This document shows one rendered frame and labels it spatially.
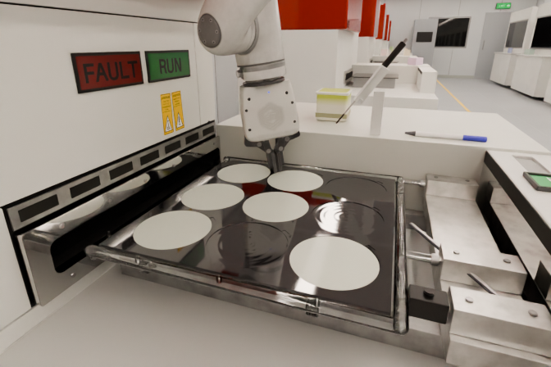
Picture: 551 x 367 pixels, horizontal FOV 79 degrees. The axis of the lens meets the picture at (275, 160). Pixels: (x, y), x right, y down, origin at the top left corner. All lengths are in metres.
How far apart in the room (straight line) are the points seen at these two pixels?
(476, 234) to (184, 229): 0.41
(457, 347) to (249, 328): 0.21
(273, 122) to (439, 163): 0.31
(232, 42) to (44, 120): 0.25
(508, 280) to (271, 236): 0.27
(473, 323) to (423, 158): 0.37
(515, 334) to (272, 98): 0.44
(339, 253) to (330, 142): 0.31
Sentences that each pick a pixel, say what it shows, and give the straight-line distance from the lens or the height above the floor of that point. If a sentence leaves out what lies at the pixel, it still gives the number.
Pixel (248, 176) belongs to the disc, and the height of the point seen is 0.90.
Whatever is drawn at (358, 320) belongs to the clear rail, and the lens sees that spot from 0.35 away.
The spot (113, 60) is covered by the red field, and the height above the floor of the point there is 1.11.
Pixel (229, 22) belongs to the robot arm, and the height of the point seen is 1.16.
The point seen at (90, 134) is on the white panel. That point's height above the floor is 1.02.
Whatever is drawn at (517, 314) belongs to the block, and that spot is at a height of 0.91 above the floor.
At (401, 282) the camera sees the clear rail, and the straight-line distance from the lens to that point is 0.39.
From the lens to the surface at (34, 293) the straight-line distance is 0.49.
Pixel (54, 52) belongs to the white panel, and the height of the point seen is 1.13.
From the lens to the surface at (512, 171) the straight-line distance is 0.59.
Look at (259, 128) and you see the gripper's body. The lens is 0.60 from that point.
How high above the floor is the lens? 1.13
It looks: 19 degrees down
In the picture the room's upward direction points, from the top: straight up
